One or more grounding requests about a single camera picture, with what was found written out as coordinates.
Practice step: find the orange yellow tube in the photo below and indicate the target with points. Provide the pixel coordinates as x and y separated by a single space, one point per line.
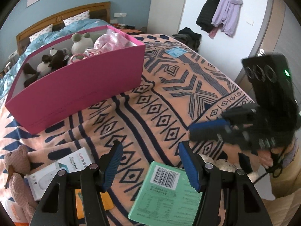
106 201

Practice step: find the lilac hanging hoodie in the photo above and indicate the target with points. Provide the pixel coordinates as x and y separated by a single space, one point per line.
227 9

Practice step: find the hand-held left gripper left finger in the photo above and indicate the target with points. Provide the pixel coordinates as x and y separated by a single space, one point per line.
112 167

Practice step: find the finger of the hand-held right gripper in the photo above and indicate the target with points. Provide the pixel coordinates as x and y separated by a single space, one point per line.
209 125
239 113

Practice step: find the person's right hand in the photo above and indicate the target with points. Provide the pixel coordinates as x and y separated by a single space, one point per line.
267 161

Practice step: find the white product box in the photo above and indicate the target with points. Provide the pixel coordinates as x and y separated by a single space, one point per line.
47 181

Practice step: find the black hanging jacket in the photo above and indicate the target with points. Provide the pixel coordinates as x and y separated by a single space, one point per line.
209 11

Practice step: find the person's beige trousers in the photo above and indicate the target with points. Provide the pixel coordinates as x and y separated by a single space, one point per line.
287 193

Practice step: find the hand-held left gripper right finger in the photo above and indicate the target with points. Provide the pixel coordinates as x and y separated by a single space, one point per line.
190 169

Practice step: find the white wall switch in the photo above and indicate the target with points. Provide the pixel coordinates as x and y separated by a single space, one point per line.
249 22

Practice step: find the pink cardboard box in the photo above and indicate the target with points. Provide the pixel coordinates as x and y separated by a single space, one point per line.
82 87

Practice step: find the wooden headboard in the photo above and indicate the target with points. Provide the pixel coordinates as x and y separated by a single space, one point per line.
94 8

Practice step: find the white dotted pillow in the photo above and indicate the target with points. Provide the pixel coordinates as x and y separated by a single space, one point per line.
78 17
42 33

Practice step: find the cream fluffy plush toy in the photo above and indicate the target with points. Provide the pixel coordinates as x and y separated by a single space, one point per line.
221 166

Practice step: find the pink loop toy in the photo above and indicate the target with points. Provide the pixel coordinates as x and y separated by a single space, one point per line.
81 56

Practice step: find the cluttered nightstand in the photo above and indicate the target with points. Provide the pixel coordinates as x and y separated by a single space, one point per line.
127 28

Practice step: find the person's right forearm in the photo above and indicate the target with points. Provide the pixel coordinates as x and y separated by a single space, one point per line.
290 153

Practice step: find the pink knitted teddy bear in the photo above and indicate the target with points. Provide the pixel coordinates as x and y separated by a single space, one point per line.
17 186

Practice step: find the blue paper sheet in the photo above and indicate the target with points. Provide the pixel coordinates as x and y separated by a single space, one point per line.
176 51

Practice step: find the mint green box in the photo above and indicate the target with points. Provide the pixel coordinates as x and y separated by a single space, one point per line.
164 202

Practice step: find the pink hanging cloth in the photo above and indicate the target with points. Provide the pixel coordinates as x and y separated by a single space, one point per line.
214 33

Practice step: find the white wall socket panel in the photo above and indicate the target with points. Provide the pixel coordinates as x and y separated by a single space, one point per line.
120 14

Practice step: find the dark clothes pile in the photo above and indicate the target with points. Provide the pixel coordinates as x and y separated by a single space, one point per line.
190 37

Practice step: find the beige door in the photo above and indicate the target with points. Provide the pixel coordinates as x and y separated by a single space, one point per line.
265 28

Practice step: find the orange white packet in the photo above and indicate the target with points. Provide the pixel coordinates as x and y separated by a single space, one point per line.
14 210

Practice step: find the grey green plush mouse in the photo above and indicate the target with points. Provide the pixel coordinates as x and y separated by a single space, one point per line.
78 43

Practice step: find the brown white plush dog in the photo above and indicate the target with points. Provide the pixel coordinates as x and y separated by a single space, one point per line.
56 60

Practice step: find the orange patterned blanket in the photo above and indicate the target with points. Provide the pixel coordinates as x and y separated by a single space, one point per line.
164 87

